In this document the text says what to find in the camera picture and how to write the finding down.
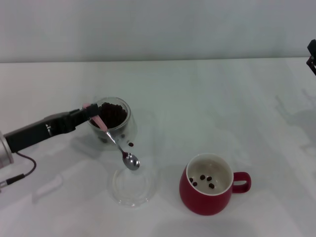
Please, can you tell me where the small clear glass dish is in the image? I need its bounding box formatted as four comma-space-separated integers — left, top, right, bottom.
112, 167, 156, 208

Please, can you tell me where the pile of coffee beans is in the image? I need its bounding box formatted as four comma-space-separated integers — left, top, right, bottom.
97, 102, 128, 129

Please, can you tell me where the dark cable with silver plug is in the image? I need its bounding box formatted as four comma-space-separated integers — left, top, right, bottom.
0, 152, 37, 192

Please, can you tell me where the clear glass saucer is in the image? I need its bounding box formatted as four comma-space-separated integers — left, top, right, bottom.
93, 128, 139, 152

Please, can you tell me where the pink-handled metal spoon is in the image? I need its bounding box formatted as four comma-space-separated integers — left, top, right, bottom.
82, 102, 141, 171

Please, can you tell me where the clear double-wall glass cup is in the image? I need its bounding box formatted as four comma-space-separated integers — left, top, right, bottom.
86, 96, 138, 149

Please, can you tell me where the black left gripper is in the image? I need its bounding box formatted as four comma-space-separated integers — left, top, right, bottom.
4, 103, 100, 154

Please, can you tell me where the red mug with white inside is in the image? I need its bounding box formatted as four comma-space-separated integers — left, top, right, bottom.
179, 153, 252, 216

